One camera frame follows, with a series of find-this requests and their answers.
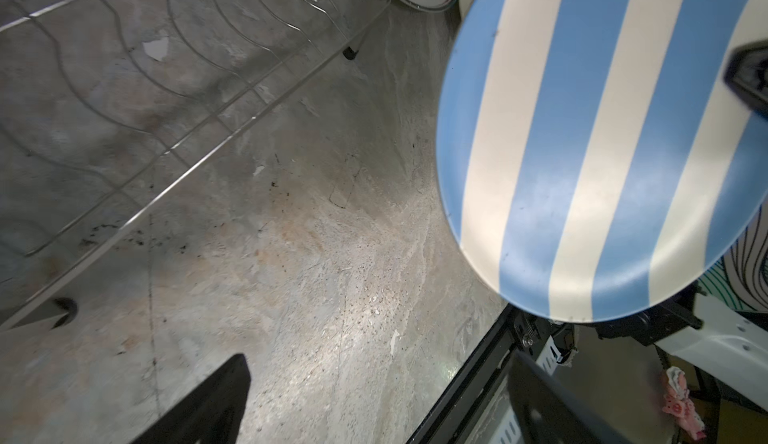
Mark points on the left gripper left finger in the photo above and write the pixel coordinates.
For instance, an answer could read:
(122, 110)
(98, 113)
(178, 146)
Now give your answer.
(211, 413)

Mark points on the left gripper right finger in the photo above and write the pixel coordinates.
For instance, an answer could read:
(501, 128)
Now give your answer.
(549, 413)

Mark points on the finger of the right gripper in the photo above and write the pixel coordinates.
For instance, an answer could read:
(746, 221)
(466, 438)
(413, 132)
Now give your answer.
(746, 75)

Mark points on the blue striped plate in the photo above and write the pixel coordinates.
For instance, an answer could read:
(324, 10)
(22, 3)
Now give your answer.
(591, 160)

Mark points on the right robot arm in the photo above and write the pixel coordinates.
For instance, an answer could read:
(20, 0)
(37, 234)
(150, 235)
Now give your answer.
(729, 345)

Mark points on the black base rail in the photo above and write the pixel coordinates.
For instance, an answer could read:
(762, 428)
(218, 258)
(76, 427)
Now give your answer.
(476, 405)

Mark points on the steel wire dish rack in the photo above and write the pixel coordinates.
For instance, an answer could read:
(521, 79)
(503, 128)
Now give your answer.
(108, 105)

